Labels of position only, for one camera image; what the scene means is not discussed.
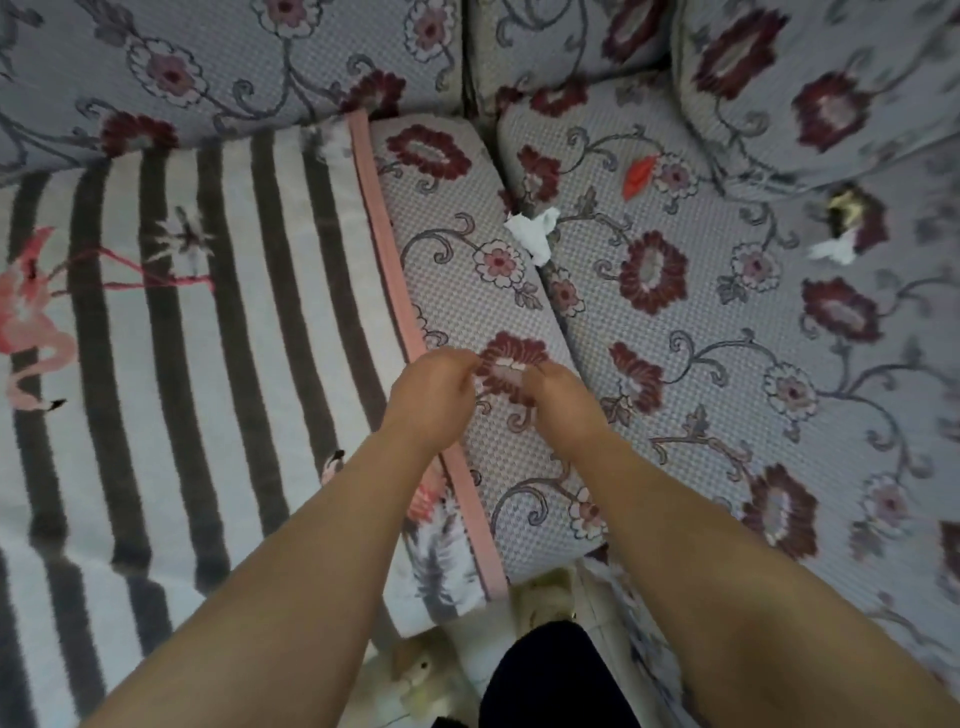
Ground person's right hand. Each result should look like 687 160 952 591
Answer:
521 359 613 455

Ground person's left hand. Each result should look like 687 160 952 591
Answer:
378 346 483 459

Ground grey floral sofa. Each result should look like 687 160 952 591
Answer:
0 0 960 728

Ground grey white striped flamingo blanket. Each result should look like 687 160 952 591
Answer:
0 110 511 728

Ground red scrap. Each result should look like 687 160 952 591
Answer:
622 153 660 202

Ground small yellow scrap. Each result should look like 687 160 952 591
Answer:
826 188 864 226

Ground person's left forearm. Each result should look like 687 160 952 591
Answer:
82 431 451 728

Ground person's right forearm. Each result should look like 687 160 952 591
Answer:
558 427 960 728

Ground dark navy trousers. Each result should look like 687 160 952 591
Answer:
478 620 643 728

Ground beige strap sandal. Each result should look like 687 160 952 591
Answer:
389 633 468 721
509 566 579 635

